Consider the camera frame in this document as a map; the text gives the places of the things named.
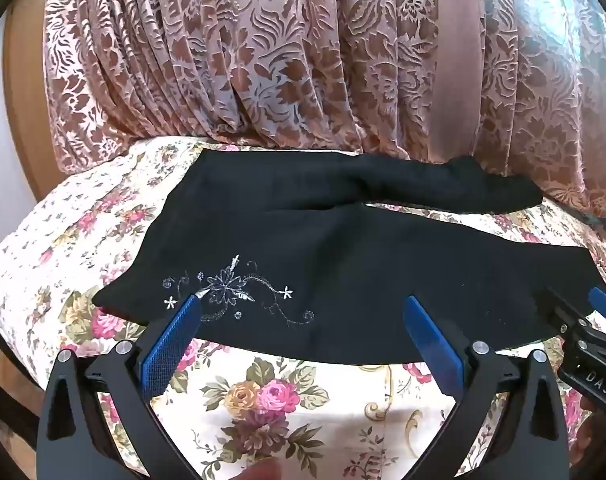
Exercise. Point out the floral bedsheet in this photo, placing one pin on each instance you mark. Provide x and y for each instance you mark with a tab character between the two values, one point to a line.
308	410

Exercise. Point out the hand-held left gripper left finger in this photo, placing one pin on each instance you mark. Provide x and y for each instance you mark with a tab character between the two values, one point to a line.
170	347

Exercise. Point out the black embroidered pants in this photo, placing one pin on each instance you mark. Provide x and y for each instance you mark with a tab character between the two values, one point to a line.
333	250

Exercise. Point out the plain pink curtain strip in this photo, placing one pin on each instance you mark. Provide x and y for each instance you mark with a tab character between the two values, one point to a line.
458	60

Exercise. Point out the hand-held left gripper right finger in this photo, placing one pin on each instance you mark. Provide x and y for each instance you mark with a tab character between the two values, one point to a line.
433	347

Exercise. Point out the brown floral patterned curtain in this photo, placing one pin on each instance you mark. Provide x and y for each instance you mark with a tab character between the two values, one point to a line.
283	60

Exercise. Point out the wooden headboard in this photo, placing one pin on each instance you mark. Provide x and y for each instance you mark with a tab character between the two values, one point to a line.
23	110

